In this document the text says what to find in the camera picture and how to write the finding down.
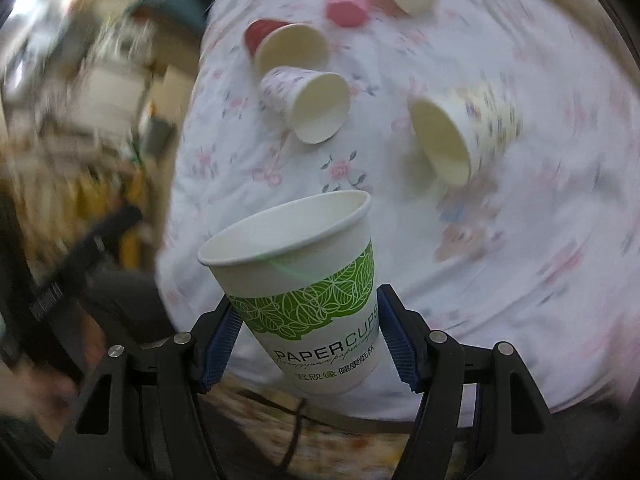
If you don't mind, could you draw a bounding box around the green leaf paper cup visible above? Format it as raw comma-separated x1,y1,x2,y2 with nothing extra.
198,190,380,396

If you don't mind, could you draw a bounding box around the colourful pattern paper cup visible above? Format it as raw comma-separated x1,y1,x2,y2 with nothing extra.
408,82,523,186

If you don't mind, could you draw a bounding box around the panda pattern paper cup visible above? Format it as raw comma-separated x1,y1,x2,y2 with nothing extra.
259,66,350,144

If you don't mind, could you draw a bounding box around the red paper cup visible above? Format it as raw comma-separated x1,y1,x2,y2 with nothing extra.
244,18,331,76

